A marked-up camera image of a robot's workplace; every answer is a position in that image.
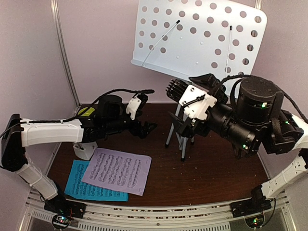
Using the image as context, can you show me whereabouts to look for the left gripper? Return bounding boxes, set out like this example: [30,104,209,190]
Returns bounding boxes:
[104,107,158,139]

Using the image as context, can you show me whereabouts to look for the purple sheet music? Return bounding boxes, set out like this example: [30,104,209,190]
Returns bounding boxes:
[82,148,152,196]

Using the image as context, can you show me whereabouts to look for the white music stand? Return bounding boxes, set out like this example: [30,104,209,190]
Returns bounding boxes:
[130,0,268,162]

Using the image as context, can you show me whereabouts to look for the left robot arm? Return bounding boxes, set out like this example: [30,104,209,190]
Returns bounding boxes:
[1,93,157,214]

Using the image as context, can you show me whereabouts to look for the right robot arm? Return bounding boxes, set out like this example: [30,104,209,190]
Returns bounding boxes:
[166,74,308,213]

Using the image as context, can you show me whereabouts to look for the white metronome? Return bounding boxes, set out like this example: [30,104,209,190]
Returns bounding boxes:
[73,142,98,161]

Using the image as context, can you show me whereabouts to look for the blue sheet music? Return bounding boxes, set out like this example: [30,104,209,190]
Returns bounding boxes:
[64,160,128,202]

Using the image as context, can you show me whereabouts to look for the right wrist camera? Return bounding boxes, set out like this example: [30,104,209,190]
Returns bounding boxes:
[166,79,217,120]

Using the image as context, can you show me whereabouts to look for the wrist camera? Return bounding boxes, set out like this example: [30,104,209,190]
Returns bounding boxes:
[166,79,217,120]
[126,93,148,120]

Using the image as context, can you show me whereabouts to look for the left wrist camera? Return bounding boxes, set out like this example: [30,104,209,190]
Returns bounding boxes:
[126,93,148,120]

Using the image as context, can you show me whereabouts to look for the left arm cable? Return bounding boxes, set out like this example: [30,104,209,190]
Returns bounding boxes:
[0,89,155,140]

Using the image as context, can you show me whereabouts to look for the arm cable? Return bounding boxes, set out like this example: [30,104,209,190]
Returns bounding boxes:
[0,89,155,140]
[221,74,306,121]

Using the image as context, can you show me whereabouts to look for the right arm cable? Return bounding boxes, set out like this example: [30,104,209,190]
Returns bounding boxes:
[221,74,306,121]

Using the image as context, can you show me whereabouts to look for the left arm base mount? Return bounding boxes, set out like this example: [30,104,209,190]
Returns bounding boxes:
[40,194,86,231]

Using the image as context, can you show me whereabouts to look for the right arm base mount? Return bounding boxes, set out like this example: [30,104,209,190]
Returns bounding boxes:
[230,186,271,230]

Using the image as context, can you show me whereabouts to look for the right aluminium corner post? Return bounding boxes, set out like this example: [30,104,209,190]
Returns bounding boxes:
[254,0,263,10]

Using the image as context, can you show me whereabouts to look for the aluminium corner post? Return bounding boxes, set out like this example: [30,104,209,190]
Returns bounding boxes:
[50,0,80,107]
[254,0,263,10]

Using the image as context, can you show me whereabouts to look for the left aluminium corner post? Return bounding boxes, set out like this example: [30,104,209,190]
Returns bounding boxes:
[50,0,80,107]

